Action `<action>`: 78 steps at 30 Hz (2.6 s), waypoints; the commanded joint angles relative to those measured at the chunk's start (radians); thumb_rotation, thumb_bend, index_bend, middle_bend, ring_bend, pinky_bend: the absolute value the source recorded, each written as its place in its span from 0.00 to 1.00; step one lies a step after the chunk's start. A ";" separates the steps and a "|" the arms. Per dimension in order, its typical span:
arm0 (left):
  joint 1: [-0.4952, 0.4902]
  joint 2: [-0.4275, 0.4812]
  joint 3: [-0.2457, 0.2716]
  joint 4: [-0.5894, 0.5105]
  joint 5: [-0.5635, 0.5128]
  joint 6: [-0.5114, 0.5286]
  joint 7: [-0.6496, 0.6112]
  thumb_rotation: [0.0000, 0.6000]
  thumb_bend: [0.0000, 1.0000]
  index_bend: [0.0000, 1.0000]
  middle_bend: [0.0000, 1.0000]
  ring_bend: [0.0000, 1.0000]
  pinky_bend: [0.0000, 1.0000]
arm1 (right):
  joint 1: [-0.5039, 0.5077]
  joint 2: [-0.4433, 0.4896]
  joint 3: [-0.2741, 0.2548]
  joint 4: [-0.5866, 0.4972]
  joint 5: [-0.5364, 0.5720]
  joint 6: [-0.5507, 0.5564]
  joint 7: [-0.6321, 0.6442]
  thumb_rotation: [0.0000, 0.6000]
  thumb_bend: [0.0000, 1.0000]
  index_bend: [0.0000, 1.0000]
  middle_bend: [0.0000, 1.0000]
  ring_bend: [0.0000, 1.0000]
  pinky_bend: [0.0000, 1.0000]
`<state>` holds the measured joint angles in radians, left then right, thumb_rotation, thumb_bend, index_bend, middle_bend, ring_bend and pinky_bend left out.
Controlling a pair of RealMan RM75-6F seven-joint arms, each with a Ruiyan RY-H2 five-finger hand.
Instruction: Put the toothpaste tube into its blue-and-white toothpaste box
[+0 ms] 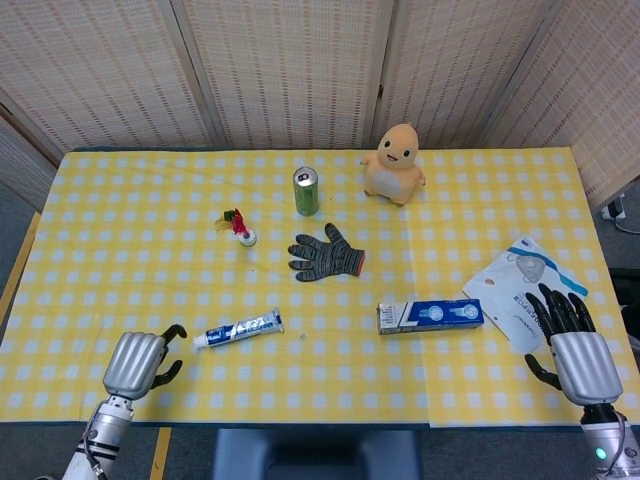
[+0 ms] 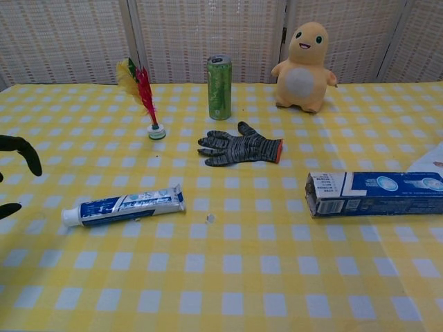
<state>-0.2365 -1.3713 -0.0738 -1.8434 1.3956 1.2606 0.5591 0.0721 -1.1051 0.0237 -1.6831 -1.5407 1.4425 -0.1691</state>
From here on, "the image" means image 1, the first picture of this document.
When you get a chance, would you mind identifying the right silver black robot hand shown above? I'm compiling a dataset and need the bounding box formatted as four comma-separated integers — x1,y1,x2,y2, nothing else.
523,282,625,407

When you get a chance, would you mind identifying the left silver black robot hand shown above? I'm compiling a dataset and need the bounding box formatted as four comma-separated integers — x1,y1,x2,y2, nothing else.
102,323,189,402

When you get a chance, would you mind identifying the white and blue toothpaste tube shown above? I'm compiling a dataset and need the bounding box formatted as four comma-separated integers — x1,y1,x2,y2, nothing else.
192,307,286,350

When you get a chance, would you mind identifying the blue toothpaste box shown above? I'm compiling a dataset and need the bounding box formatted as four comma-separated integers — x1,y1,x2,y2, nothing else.
376,298,485,336

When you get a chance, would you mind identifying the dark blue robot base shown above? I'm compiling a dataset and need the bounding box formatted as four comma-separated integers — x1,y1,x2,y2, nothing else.
212,428,424,480

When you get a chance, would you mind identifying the black object beside table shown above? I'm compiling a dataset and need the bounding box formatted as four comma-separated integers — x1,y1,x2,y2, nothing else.
608,268,640,351

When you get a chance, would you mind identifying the white face mask package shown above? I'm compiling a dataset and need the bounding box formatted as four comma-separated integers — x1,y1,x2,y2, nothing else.
462,235,590,354

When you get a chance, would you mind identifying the yellow checkered tablecloth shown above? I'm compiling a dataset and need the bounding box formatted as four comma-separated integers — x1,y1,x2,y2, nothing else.
0,147,640,430

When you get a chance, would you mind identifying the white power adapter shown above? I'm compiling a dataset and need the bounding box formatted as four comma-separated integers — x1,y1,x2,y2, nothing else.
601,193,629,222

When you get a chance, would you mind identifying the grey knit work glove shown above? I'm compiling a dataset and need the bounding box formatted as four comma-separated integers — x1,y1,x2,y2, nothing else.
287,222,367,283

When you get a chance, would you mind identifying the green drink can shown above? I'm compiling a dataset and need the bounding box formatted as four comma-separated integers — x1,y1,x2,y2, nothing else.
292,166,321,217

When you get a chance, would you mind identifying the orange plush toy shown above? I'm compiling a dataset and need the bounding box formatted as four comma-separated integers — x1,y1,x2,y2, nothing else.
360,122,428,207

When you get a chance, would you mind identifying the bamboo folding screen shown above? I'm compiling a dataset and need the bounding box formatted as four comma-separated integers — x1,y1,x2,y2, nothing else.
0,0,640,214

